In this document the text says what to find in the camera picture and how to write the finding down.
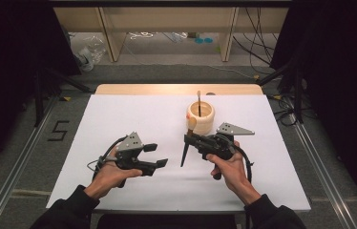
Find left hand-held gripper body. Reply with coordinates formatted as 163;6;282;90
114;131;149;172

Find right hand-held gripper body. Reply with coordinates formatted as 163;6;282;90
198;121;256;162

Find ribbed wooden brush holder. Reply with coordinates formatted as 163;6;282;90
185;100;216;135

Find person's right hand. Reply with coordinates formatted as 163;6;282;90
205;140;263;207

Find person's left hand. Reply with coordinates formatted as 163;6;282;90
92;146;144;200

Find white foam board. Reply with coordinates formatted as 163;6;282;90
45;94;312;214

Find person's dark lap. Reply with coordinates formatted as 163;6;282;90
95;213;239;229

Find light wooden table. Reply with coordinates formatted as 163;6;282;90
94;83;264;96

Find black metal stand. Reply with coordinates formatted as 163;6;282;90
255;58;305;125
32;62;94;128

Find blue round discs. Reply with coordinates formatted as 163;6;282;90
194;36;215;45

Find clear plastic bag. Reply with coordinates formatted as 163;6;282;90
74;34;108;73

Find beige wooden desk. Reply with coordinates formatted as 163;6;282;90
52;6;291;63

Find black curtain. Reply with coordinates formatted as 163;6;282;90
0;0;82;185
270;0;357;220

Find left hand-held gripper cable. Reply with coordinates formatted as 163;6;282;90
86;135;128;183

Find hand-held gripper cable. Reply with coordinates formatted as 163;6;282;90
233;142;255;229
86;135;128;183

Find right hand-held gripper cable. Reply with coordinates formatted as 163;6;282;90
233;142;255;229

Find black floor cable tangle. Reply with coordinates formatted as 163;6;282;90
267;94;315;127

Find aluminium floor rail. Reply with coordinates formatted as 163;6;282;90
0;94;60;229
290;120;357;229

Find white cord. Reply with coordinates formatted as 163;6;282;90
128;31;155;41

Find hanging black cables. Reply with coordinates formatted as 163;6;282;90
232;7;280;75

